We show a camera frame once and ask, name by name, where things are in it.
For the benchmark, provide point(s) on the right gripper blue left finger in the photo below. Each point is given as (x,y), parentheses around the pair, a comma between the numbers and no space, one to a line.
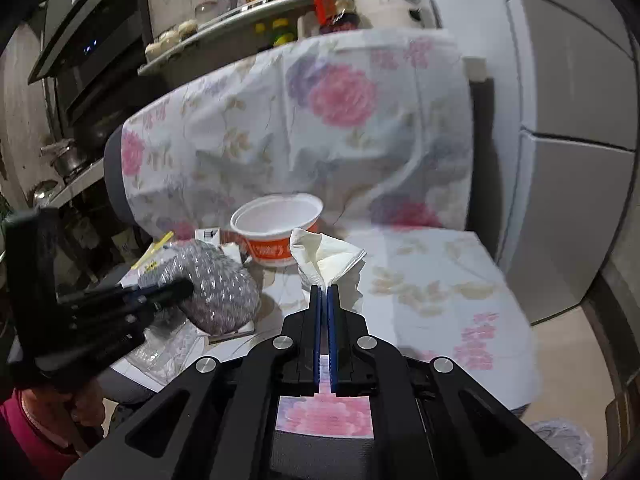
(316,304)

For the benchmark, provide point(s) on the black range hood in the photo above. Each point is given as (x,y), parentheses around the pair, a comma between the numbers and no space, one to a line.
(95,42)

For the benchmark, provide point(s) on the metal cooking pot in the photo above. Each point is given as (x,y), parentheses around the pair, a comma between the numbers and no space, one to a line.
(66,158)

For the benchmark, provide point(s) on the yellow strip plastic bag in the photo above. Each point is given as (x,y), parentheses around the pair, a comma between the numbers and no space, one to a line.
(153,249)

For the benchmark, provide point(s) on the silver refrigerator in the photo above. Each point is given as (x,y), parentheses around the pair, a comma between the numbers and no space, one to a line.
(557,124)

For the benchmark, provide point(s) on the person's left hand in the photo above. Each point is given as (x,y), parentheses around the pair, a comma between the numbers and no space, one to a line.
(68,419)

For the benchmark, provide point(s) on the red label sauce bottle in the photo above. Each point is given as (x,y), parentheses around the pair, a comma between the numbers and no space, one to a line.
(326,12)

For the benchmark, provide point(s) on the floral plastic tablecloth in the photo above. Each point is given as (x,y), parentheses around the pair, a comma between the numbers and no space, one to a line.
(378,125)

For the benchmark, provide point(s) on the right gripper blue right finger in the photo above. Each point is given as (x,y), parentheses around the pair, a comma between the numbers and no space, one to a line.
(332,305)

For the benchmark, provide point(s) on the small white carton box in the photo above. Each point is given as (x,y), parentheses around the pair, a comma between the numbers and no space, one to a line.
(209,236)

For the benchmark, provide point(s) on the clear plastic food tray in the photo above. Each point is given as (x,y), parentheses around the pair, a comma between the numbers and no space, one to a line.
(165,351)

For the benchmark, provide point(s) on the metal kitchen shelf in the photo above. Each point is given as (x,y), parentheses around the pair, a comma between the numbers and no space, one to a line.
(247,14)

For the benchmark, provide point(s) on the orange white instant noodle bowl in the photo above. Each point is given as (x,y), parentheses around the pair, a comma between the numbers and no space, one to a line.
(266,225)

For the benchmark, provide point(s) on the trash bin with bag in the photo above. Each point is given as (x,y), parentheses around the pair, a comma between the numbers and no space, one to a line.
(570,441)

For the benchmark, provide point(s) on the white paper napkin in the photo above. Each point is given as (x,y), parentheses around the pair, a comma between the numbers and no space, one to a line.
(322,260)

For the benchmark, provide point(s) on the grey knitted cloth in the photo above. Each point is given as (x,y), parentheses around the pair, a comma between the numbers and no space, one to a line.
(225,296)

